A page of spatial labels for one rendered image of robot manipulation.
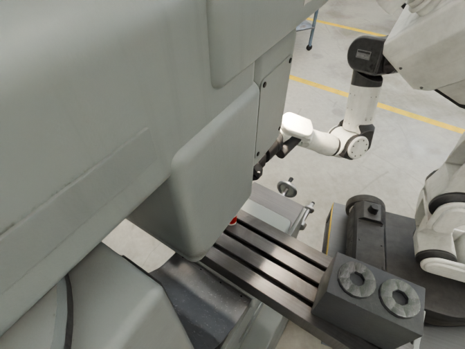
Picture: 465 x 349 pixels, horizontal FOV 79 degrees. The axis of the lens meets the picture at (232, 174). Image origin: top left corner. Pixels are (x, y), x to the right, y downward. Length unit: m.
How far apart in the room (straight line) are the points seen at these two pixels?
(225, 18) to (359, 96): 0.74
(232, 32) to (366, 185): 2.33
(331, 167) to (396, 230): 1.10
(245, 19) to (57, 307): 0.31
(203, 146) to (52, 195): 0.16
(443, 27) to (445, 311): 1.12
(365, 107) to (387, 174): 1.78
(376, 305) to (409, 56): 0.59
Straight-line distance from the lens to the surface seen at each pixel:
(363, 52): 0.96
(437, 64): 0.82
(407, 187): 2.71
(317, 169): 2.55
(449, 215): 1.17
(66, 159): 0.22
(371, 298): 0.82
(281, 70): 0.51
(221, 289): 1.03
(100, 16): 0.22
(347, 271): 0.81
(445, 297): 1.58
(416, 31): 0.82
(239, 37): 0.32
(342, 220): 1.77
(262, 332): 1.65
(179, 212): 0.37
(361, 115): 1.00
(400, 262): 1.55
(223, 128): 0.35
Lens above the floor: 1.80
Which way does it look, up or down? 49 degrees down
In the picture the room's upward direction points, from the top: straight up
